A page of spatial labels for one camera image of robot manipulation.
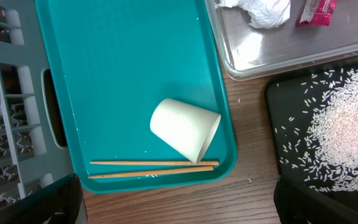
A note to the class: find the clear plastic waste bin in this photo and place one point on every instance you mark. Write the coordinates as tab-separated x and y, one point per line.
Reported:
249	53

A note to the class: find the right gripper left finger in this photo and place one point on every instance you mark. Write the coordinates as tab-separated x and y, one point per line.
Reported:
58	202

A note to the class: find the wooden chopstick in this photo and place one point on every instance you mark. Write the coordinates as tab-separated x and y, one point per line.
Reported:
156	163
154	172

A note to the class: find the lower wooden chopstick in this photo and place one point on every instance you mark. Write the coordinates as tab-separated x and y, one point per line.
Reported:
154	172

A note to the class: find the upper wooden chopstick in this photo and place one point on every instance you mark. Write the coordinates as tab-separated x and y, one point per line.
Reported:
156	163

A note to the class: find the white tissue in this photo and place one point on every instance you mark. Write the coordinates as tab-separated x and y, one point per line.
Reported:
264	14

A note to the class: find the white paper cup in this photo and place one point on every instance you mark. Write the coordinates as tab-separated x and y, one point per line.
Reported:
186	128

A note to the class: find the grey plastic dish rack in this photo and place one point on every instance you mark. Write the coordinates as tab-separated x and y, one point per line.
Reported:
33	153

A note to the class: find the teal plastic serving tray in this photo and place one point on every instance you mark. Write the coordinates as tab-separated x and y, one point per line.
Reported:
112	63

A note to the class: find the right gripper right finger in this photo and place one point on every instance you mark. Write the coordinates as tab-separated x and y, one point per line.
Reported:
296	203

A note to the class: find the red snack wrapper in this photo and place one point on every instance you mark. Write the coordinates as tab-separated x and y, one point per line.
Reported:
317	12

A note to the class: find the white rice pile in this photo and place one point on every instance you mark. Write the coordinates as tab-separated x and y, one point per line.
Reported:
333	135

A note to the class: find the black rectangular tray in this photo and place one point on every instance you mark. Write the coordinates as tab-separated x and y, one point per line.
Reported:
290	110

